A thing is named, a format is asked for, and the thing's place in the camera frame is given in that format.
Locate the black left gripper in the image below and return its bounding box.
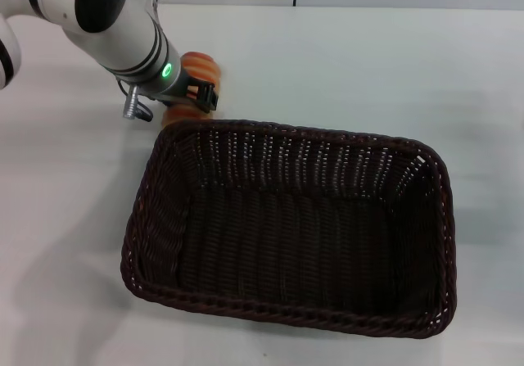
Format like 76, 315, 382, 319
157, 67, 219, 113

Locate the orange striped bread roll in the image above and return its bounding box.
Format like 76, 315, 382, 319
161, 50, 224, 129

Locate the dark brown wicker basket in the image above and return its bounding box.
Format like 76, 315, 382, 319
119, 118, 458, 341

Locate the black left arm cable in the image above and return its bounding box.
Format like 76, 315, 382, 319
116, 78, 155, 124

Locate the silver left cable connector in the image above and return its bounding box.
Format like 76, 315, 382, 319
121, 85, 141, 120

